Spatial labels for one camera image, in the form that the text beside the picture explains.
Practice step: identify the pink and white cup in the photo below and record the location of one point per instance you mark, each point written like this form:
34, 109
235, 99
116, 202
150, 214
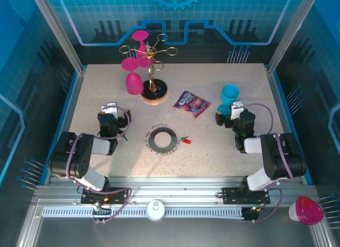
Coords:
308, 211

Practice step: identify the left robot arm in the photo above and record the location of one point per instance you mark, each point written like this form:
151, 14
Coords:
79, 156

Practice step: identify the teal plastic goblet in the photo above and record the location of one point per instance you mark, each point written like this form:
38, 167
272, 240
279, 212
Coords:
229, 94

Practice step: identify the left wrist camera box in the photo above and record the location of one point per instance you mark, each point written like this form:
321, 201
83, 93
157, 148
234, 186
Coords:
109, 110

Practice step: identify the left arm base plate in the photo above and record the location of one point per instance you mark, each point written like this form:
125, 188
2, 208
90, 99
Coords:
119, 195

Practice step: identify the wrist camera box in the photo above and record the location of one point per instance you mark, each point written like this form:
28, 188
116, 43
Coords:
109, 110
236, 110

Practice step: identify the small red key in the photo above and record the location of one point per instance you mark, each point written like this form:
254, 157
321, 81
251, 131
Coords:
187, 141

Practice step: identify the gold glass rack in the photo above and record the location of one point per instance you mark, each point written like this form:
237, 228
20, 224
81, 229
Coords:
154, 94

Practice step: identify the purple snack bag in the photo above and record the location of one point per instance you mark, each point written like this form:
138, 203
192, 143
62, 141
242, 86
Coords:
191, 103

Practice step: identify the aluminium frame post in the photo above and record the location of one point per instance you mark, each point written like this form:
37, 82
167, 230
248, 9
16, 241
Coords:
292, 32
58, 32

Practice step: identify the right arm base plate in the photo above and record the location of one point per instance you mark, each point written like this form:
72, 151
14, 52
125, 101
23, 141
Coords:
231, 195

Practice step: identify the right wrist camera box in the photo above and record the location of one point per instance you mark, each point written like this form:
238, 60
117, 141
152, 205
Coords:
236, 110

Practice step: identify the white round knob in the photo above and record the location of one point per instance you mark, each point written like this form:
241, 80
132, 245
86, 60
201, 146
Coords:
156, 209

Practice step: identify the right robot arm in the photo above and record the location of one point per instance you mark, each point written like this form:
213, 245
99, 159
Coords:
276, 156

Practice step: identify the pink plastic goblet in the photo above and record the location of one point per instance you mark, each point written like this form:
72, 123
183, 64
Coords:
140, 35
133, 83
146, 62

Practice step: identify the aluminium front rail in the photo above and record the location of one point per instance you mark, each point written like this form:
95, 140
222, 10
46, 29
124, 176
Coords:
172, 184

